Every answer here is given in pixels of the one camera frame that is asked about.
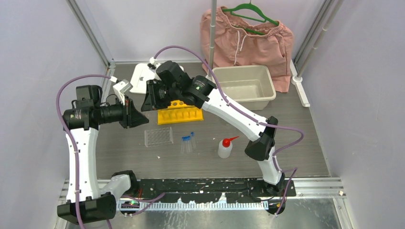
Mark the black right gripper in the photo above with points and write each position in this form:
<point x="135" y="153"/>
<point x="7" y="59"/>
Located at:
<point x="151" y="101"/>

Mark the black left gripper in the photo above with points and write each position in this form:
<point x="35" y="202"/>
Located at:
<point x="131" y="117"/>

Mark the blue capped tube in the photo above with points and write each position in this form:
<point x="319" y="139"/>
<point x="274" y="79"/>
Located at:
<point x="185" y="142"/>
<point x="192" y="138"/>
<point x="189" y="143"/>

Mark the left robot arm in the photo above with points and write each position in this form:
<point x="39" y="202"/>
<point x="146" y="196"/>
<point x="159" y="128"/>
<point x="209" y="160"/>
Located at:
<point x="86" y="202"/>

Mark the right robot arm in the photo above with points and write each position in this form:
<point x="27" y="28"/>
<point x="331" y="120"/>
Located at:
<point x="260" y="131"/>

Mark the yellow test tube rack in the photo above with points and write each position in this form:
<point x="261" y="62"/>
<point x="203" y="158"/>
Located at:
<point x="179" y="112"/>

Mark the white plastic bin lid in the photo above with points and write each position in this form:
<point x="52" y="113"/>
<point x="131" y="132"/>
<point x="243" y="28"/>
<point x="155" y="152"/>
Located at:
<point x="142" y="73"/>

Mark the clear acrylic tube rack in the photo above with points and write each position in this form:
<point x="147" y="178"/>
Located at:
<point x="158" y="137"/>

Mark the pink shorts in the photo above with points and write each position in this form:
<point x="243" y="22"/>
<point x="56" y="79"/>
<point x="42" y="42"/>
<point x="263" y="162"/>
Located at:
<point x="238" y="43"/>

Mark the beige plastic bin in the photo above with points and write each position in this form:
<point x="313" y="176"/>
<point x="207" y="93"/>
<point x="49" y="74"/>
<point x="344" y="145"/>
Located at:
<point x="251" y="85"/>

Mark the red capped wash bottle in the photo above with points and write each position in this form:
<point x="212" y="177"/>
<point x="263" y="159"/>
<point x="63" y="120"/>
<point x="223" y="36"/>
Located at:
<point x="225" y="147"/>

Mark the grey rack pole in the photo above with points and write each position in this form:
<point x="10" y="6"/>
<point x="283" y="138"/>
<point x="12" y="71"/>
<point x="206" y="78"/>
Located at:
<point x="212" y="38"/>

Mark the right white pole foot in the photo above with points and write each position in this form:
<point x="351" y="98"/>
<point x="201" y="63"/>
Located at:
<point x="297" y="82"/>

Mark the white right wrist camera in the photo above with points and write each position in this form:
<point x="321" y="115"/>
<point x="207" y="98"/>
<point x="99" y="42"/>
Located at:
<point x="152" y="68"/>

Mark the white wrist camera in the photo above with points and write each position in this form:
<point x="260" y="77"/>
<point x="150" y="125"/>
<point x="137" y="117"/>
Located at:
<point x="120" y="88"/>
<point x="152" y="68"/>

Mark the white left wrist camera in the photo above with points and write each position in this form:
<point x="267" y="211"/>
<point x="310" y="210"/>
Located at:
<point x="120" y="88"/>

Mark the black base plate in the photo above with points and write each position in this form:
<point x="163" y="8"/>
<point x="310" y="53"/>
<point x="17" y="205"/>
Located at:
<point x="210" y="190"/>

